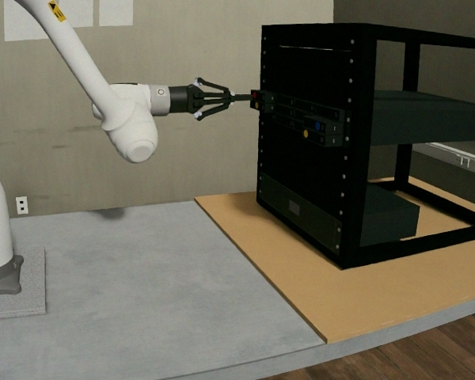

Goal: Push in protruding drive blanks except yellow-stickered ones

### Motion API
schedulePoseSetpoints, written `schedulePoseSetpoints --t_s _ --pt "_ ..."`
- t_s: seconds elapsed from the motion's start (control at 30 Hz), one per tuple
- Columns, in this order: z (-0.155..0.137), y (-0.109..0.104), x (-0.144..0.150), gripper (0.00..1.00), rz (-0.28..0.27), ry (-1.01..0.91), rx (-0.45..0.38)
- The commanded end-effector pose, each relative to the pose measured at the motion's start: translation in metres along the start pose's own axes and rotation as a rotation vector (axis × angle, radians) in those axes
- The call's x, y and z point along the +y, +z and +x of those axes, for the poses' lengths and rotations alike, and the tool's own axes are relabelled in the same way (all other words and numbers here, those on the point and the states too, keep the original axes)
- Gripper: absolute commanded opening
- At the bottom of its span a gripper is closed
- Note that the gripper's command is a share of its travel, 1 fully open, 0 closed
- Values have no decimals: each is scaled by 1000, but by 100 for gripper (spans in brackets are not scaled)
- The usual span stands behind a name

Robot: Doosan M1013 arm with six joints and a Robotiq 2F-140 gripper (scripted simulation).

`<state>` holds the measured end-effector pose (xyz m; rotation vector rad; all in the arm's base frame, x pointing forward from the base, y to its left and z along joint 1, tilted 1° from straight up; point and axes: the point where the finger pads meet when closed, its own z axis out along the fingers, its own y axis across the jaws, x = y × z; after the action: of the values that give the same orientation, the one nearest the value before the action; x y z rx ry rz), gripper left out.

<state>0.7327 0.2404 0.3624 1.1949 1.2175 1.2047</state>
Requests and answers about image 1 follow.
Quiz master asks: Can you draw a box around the tan flat board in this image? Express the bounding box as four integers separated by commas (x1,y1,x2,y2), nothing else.
194,189,475,344

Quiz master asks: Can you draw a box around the black server rack frame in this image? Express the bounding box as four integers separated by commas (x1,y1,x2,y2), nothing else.
256,23,475,271

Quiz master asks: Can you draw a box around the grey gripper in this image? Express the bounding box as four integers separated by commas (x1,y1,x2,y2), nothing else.
168,77,253,121

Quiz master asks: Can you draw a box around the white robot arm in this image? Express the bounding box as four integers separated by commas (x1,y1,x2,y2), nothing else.
0,0,171,295

